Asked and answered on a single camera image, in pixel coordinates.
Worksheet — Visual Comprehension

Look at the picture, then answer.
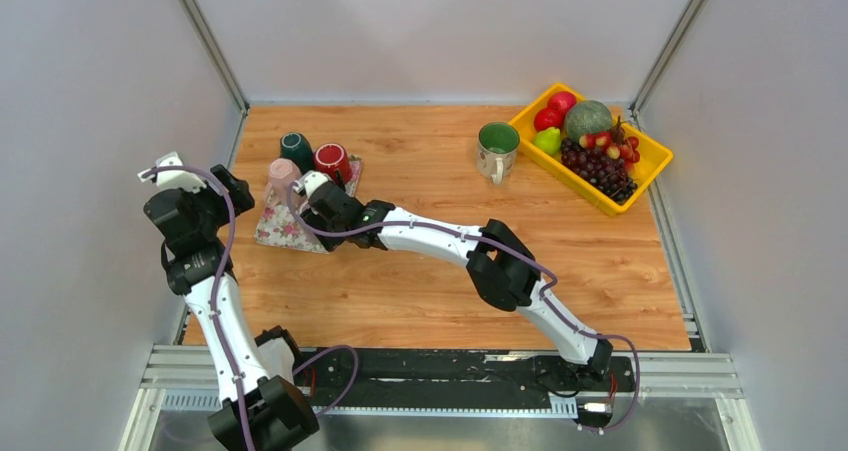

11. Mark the dark purple grape bunch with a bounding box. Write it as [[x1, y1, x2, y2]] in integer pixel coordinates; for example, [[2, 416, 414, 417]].
[[560, 139, 639, 205]]

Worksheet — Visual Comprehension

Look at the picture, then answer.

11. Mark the red apple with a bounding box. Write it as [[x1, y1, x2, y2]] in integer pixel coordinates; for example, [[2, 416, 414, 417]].
[[547, 91, 578, 116], [533, 107, 564, 132]]

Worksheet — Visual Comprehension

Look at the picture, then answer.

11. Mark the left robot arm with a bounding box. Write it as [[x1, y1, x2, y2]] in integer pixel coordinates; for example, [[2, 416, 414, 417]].
[[139, 153, 319, 450]]

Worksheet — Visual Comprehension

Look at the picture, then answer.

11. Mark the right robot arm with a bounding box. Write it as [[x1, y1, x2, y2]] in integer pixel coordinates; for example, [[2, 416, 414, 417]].
[[286, 173, 613, 389]]

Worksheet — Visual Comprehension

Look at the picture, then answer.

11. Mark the red apple lower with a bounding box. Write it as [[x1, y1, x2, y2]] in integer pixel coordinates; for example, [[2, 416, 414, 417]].
[[533, 107, 564, 132]]

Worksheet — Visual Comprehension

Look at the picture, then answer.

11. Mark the green melon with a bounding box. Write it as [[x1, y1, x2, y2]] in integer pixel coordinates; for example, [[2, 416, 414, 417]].
[[564, 100, 613, 141]]

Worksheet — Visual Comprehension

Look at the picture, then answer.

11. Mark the dark green mug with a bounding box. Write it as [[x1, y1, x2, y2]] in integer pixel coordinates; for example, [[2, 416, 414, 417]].
[[279, 132, 316, 174]]

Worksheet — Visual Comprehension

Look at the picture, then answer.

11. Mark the green pear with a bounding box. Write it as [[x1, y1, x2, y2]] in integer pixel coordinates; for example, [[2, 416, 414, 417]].
[[533, 127, 562, 156]]

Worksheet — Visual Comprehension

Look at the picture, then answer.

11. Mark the cream floral mug green inside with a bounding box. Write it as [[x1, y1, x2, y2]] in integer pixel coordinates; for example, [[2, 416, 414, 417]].
[[475, 122, 520, 185]]

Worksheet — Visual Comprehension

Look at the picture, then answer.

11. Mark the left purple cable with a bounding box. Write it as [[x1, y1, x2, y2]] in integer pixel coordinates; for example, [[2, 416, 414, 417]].
[[142, 164, 360, 451]]

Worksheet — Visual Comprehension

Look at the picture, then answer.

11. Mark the pink faceted mug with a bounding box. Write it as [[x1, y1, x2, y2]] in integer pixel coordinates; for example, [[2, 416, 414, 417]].
[[265, 158, 302, 206]]

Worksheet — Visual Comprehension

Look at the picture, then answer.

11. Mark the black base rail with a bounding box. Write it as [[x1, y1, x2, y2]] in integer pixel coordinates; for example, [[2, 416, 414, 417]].
[[295, 348, 635, 410]]

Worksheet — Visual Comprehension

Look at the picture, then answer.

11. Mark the red mug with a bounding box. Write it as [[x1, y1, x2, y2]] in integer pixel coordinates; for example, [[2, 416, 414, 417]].
[[313, 143, 353, 186]]

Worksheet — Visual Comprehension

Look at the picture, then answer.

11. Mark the floral serving tray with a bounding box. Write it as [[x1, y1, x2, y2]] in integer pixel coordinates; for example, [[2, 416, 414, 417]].
[[254, 191, 328, 254]]

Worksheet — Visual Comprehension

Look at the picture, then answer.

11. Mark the left arm base link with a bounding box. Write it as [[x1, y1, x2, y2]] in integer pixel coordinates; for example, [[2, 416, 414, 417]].
[[254, 326, 304, 383]]

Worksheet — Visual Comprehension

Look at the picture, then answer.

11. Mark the red cherry cluster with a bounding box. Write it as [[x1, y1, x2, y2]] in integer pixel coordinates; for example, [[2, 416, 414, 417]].
[[577, 128, 641, 164]]

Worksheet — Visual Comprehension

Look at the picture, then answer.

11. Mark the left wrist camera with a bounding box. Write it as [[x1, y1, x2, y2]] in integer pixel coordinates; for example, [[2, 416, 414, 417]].
[[137, 152, 207, 193]]

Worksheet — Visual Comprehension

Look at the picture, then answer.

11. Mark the red apple upper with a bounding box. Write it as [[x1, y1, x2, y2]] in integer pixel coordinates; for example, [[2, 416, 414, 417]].
[[547, 91, 578, 116]]

